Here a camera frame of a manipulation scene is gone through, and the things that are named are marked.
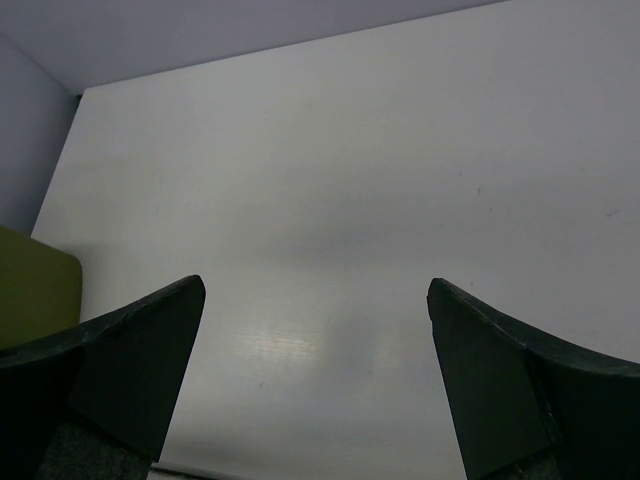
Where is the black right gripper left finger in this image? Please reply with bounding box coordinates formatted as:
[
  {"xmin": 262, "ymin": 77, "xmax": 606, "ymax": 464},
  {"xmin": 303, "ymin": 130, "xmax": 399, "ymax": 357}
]
[{"xmin": 1, "ymin": 275, "xmax": 205, "ymax": 479}]

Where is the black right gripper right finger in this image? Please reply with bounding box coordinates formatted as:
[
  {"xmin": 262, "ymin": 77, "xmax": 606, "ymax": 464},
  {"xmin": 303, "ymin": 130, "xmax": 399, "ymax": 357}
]
[{"xmin": 427, "ymin": 278, "xmax": 639, "ymax": 479}]

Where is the olive green mesh bin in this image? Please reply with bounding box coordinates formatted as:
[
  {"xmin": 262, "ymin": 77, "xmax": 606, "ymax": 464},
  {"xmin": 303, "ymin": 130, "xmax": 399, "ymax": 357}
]
[{"xmin": 1, "ymin": 226, "xmax": 83, "ymax": 349}]

